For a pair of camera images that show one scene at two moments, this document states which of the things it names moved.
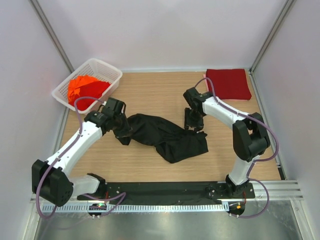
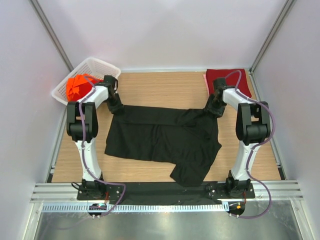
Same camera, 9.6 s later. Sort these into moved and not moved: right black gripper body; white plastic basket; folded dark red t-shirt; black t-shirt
Moved: right black gripper body; black t-shirt
Not moved: white plastic basket; folded dark red t-shirt
